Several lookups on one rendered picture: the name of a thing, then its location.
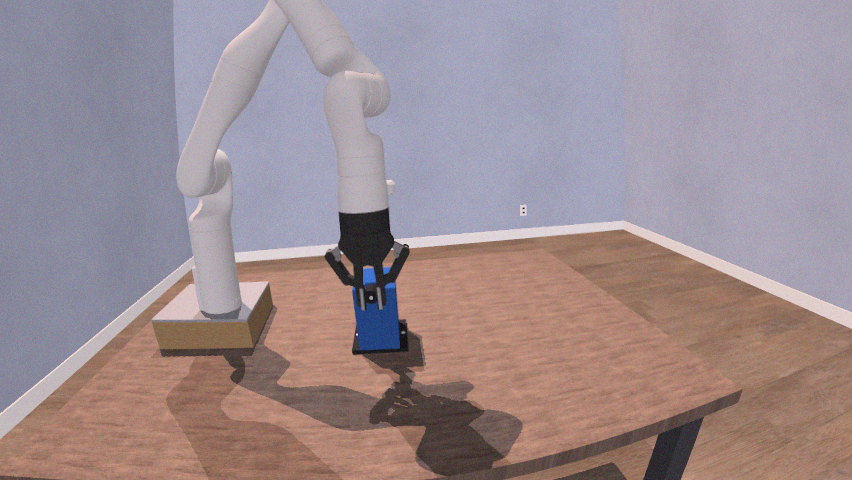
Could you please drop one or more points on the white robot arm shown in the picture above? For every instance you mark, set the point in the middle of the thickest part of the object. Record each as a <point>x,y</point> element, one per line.
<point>204,171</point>

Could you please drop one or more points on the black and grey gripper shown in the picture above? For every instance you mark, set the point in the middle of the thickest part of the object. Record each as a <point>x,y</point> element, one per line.
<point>367,249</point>

